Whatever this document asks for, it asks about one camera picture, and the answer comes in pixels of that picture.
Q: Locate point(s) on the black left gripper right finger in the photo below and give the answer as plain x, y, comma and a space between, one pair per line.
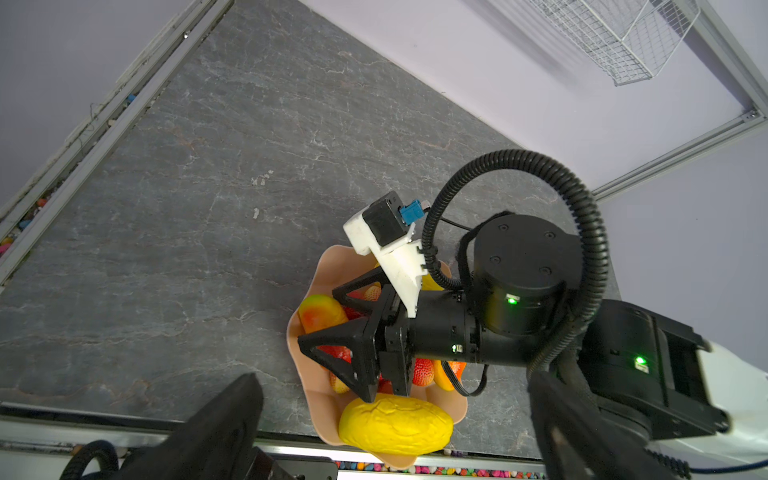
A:
576, 443

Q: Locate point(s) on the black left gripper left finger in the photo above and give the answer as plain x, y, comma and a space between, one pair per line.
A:
215, 443

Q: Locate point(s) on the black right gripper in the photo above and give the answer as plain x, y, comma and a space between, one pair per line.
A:
426, 336

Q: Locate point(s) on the red yellow fake mango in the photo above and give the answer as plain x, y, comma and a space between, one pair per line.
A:
320, 312

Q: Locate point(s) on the smooth yellow fake mango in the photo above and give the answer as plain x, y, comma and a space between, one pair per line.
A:
429, 284

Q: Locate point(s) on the red fake strawberry bunch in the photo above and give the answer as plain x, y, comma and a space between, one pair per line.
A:
368, 355

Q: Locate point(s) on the bumpy yellow fake fruit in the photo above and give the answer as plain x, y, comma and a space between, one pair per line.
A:
394, 425

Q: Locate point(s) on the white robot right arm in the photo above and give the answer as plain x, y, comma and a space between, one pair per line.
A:
606, 378

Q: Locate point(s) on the red orange fake fruit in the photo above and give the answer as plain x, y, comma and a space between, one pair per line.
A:
441, 379

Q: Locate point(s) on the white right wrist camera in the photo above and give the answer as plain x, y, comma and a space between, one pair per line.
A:
379, 229

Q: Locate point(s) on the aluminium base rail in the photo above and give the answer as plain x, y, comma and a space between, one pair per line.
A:
40, 443

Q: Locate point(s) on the white wire wall basket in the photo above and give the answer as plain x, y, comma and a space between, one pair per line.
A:
631, 41

